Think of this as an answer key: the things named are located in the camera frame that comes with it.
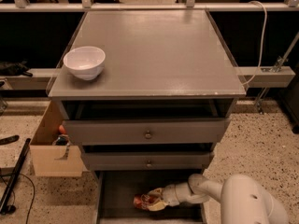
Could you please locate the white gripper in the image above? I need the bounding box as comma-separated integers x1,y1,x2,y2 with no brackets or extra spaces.
148,183,191,212

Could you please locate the red coke can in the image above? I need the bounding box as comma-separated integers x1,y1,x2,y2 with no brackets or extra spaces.
133,194,158,211

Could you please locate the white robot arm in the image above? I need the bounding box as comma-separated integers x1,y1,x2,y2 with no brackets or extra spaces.
141,174,289,224

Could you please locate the grey bottom drawer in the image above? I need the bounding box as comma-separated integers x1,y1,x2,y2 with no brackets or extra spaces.
93,170,206,224

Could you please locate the grey drawer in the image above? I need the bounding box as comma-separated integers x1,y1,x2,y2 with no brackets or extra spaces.
81,152,214,171
93,170,206,224
63,119,230,146

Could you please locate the grey middle drawer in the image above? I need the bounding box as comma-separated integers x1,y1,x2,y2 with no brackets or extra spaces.
81,152,214,171

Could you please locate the grey drawer cabinet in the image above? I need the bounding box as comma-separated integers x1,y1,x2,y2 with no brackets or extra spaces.
46,8,248,224

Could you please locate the grey top drawer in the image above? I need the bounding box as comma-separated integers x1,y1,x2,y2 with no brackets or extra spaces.
63,119,230,146

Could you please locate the cardboard box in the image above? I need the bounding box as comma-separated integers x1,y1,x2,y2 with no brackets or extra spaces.
30,102,84,177

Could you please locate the orange ball in box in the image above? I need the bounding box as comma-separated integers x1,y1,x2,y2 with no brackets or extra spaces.
58,125,66,134

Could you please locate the black pole stand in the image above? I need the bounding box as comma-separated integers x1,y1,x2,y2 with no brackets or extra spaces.
0,138,31,215

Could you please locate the white bowl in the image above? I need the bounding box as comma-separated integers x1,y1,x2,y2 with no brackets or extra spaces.
63,46,106,80

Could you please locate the black cloth bundle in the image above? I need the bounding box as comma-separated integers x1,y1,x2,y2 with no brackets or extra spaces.
0,61,33,77

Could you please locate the black floor cable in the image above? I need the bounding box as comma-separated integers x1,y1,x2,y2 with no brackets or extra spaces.
0,171,36,224

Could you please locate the white cable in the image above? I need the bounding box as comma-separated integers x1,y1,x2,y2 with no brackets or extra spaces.
241,0,269,87

